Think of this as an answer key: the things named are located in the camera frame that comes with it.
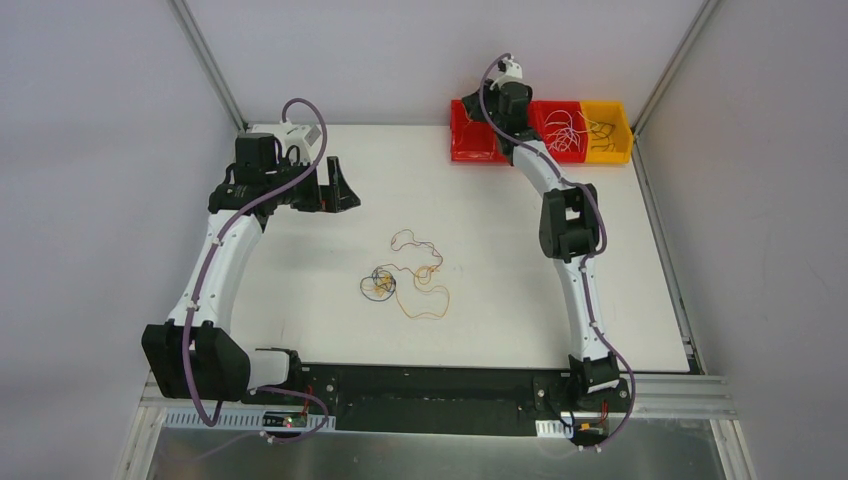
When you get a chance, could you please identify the white wire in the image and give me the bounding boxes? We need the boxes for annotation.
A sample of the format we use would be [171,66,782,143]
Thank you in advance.
[541,109,590,155]

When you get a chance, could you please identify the coloured wire bundle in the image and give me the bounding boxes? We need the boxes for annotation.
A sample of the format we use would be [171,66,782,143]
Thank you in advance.
[359,229,452,321]

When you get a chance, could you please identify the black wire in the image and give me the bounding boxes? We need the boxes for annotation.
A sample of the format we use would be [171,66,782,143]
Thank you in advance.
[586,119,617,155]

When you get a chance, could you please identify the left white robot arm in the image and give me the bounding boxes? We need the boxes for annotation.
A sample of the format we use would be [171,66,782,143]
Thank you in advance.
[141,124,361,405]

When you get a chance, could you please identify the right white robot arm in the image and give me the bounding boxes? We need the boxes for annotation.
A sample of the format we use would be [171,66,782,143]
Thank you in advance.
[461,80,619,410]

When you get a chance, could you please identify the left red bin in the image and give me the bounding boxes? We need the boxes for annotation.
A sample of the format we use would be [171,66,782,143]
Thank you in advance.
[450,99,506,165]

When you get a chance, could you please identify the red bin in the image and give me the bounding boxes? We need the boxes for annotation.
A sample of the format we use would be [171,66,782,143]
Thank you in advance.
[450,99,506,165]
[529,100,587,164]

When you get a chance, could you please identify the right red bin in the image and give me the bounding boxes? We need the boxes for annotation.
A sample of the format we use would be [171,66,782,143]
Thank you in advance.
[529,100,587,164]

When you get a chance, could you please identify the yellow bin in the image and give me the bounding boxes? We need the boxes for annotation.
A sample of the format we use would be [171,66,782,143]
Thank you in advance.
[580,101,633,165]

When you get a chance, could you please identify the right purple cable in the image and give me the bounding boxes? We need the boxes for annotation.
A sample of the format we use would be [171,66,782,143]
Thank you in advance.
[478,52,639,462]

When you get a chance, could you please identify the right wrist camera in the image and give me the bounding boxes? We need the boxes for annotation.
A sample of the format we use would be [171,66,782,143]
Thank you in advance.
[492,57,523,89]

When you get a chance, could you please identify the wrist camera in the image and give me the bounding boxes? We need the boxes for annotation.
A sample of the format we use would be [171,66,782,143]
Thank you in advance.
[247,122,323,159]
[492,57,523,89]

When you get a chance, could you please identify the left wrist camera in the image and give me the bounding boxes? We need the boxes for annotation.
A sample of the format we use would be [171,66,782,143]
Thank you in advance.
[247,122,323,159]

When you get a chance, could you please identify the aluminium frame rail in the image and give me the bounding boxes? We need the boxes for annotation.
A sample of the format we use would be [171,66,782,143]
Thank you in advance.
[116,373,756,479]

